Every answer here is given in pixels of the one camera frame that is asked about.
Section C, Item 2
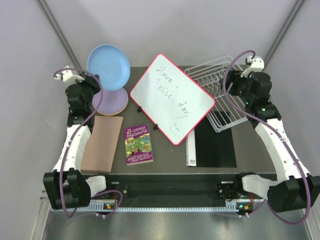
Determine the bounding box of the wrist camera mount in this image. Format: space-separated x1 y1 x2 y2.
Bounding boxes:
54 70 85 85
240 55 265 78

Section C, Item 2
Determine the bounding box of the brown cardboard sheet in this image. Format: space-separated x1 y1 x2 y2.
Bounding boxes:
80 116 123 173

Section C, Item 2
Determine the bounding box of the aluminium front rail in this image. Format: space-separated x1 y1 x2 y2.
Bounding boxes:
77 193 250 214

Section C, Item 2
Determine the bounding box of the white wire dish rack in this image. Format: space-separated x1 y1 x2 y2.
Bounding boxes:
184 55 248 133

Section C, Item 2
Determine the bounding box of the red-framed whiteboard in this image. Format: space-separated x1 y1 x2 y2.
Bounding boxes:
130 53 216 146

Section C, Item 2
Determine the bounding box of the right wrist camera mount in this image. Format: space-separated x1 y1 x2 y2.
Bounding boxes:
240 55 265 78

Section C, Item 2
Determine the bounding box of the purple plate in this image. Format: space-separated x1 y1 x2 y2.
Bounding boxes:
92 87 129 112

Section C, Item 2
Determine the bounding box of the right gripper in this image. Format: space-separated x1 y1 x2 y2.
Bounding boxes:
219 69 253 105

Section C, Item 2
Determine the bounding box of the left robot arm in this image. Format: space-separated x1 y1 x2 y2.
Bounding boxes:
43 70 114 210

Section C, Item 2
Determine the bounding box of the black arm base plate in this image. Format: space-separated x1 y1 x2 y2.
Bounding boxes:
93 174 240 202

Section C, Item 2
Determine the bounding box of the purple treehouse book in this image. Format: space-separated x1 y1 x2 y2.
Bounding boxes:
124 124 154 166

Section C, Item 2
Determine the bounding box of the black flat box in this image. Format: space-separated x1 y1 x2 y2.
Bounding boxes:
186 117 237 168

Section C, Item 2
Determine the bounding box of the yellow plate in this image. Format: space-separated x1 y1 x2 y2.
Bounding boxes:
97 104 128 116

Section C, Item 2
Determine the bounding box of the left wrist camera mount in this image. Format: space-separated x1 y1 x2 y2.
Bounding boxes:
54 70 85 85

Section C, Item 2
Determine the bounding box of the blue plate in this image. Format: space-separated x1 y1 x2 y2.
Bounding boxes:
86 44 131 91

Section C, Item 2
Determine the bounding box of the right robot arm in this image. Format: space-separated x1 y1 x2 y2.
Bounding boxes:
221 70 320 213

